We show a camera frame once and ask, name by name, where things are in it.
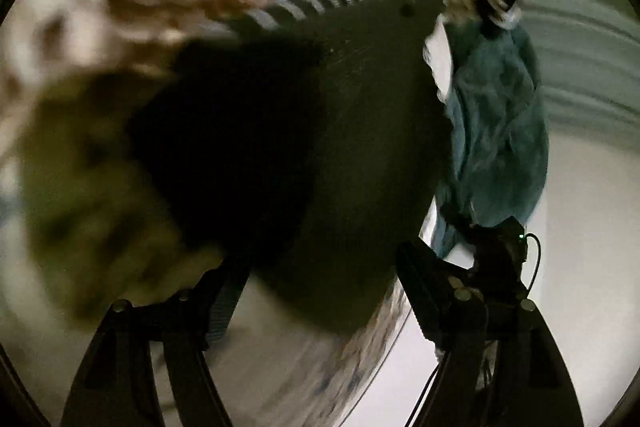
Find floral print bed blanket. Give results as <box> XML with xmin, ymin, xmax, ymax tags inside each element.
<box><xmin>1</xmin><ymin>0</ymin><xmax>406</xmax><ymax>426</ymax></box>

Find dark green garment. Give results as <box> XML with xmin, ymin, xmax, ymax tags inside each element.
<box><xmin>432</xmin><ymin>22</ymin><xmax>549</xmax><ymax>258</ymax></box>

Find black knit garment white stripes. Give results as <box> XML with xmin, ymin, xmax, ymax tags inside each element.
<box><xmin>69</xmin><ymin>0</ymin><xmax>454</xmax><ymax>338</ymax></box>

